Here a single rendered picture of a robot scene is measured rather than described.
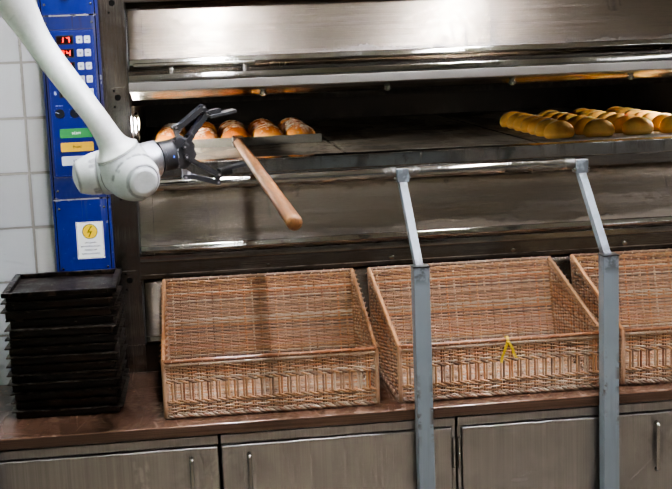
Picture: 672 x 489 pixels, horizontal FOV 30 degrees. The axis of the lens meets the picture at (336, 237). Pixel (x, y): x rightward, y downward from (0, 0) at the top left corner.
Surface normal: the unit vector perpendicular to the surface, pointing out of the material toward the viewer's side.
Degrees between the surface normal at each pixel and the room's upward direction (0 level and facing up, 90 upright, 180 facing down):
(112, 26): 90
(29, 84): 90
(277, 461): 90
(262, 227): 70
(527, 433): 91
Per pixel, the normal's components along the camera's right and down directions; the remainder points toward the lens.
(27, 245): 0.13, 0.15
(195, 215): 0.11, -0.19
